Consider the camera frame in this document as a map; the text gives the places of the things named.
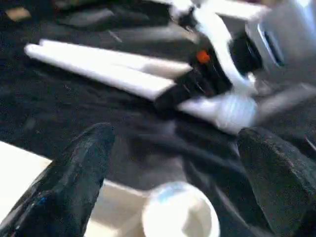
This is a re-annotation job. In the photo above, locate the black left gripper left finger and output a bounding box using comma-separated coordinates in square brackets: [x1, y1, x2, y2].
[0, 122, 117, 237]

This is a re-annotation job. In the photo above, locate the black work mat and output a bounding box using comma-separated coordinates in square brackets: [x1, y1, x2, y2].
[0, 0, 316, 237]

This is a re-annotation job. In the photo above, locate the black cabinet with gold label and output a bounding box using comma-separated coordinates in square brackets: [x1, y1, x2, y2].
[4, 6, 32, 22]

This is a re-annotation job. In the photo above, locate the white plastic table top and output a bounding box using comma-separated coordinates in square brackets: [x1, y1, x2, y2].
[0, 142, 221, 237]

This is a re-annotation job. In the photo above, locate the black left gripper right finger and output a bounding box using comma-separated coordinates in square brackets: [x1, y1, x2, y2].
[237, 127, 316, 237]

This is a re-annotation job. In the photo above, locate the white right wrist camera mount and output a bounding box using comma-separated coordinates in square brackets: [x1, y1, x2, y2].
[170, 0, 271, 96]

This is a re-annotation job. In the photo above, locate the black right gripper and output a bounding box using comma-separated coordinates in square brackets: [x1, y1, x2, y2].
[153, 40, 234, 113]

